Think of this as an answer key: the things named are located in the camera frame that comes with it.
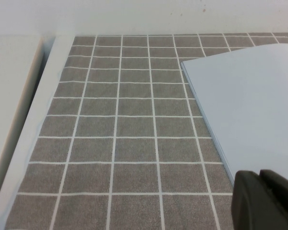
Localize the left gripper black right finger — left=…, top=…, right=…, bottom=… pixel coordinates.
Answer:
left=258, top=169, right=288, bottom=230

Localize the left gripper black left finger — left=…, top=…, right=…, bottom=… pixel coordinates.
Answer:
left=232, top=170, right=288, bottom=230

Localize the white product brochure book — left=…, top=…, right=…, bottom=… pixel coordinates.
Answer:
left=181, top=43, right=288, bottom=190

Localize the grey white-checked tablecloth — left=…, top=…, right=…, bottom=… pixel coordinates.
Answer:
left=3, top=32, right=288, bottom=230

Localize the cream side furniture panel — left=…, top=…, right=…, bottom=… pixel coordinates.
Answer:
left=0, top=34, right=45, bottom=192

